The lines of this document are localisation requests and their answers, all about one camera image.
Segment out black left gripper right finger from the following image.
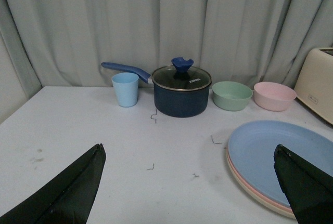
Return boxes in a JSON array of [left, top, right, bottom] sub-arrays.
[[274, 144, 332, 223]]

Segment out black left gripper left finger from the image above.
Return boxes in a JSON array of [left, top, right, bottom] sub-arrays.
[[1, 144, 106, 223]]

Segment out pink plate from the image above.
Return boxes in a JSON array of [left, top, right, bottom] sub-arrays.
[[225, 148, 295, 219]]

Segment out light blue plate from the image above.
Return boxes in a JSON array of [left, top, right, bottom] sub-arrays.
[[228, 121, 332, 206]]

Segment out cream plate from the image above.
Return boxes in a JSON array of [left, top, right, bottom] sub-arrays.
[[226, 160, 299, 219]]

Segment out pink bowl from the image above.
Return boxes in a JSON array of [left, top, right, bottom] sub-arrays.
[[253, 82, 297, 112]]

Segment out cream toaster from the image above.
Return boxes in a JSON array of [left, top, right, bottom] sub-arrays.
[[294, 48, 332, 124]]

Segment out green bowl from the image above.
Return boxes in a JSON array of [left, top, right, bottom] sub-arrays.
[[212, 81, 253, 111]]

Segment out light blue cup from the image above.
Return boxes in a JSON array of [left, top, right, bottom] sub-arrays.
[[112, 72, 139, 108]]

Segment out dark blue saucepan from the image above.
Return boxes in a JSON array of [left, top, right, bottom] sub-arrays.
[[101, 62, 211, 118]]

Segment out glass lid with blue knob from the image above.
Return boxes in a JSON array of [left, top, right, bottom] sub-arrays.
[[151, 57, 212, 91]]

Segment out grey curtain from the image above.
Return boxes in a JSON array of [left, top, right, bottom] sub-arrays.
[[0, 0, 333, 125]]

